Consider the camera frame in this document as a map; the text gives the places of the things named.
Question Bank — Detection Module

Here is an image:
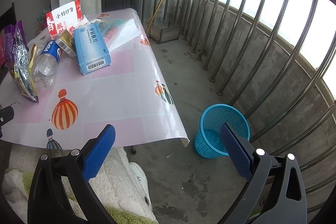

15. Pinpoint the clear printed plastic bag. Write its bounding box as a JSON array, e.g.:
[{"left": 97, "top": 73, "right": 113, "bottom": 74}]
[{"left": 92, "top": 18, "right": 142, "bottom": 52}]

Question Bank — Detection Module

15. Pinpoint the white shoe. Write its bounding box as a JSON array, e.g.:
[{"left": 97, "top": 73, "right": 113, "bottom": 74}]
[{"left": 129, "top": 162, "right": 153, "bottom": 210}]

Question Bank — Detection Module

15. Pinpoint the metal dustpan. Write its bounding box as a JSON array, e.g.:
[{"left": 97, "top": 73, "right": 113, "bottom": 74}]
[{"left": 149, "top": 20, "right": 181, "bottom": 44}]

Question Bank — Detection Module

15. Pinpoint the red white paper carton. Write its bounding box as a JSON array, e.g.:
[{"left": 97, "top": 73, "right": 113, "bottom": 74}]
[{"left": 46, "top": 0, "right": 83, "bottom": 36}]

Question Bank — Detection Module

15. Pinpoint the pepsi plastic bottle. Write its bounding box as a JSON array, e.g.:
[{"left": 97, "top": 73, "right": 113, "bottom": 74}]
[{"left": 33, "top": 40, "right": 62, "bottom": 78}]

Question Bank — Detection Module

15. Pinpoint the pink balloon pattern tablecloth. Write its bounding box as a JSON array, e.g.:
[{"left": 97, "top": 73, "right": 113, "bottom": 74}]
[{"left": 0, "top": 8, "right": 190, "bottom": 150}]

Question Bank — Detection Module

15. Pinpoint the gold tissue pack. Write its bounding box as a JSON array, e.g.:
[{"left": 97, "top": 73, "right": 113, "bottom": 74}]
[{"left": 56, "top": 30, "right": 77, "bottom": 59}]

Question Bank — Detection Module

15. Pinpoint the purple foil snack bag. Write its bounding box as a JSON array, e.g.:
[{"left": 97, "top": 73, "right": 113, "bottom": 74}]
[{"left": 3, "top": 20, "right": 39, "bottom": 103}]

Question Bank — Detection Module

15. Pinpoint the steel balcony railing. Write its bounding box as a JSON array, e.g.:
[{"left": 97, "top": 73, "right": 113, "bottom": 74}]
[{"left": 140, "top": 0, "right": 335, "bottom": 213}]

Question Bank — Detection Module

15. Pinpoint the blue plastic trash basket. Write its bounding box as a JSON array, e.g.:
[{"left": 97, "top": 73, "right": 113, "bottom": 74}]
[{"left": 194, "top": 103, "right": 251, "bottom": 159}]

